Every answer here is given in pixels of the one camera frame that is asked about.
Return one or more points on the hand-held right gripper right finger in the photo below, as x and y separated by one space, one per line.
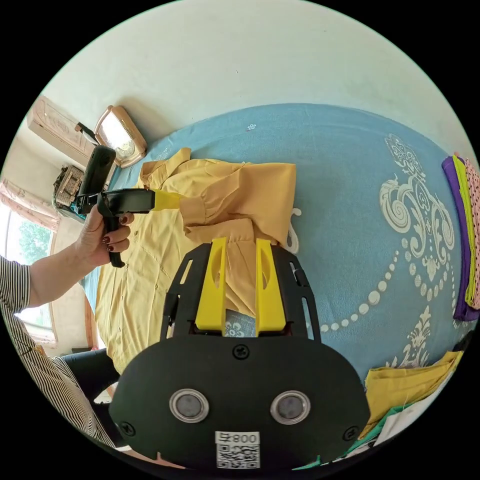
270 300

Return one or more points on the person's left forearm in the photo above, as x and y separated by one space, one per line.
52 273

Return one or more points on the person's left hand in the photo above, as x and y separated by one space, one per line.
98 234

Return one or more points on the window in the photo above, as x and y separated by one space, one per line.
28 243

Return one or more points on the person's body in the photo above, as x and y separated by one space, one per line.
41 378

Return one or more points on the pile of clothes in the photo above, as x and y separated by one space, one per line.
405 390
465 240

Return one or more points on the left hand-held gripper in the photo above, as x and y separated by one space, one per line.
125 201

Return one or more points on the pink curtain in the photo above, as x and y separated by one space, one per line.
28 204

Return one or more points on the bed with blue patterned sheet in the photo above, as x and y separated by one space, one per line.
348 232

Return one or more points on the woven basket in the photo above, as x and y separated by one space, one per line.
69 184

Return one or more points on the pink wall air conditioner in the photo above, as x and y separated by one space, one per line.
56 125

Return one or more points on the yellow t-shirt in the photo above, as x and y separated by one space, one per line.
150 262

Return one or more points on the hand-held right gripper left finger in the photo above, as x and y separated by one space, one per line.
210 292

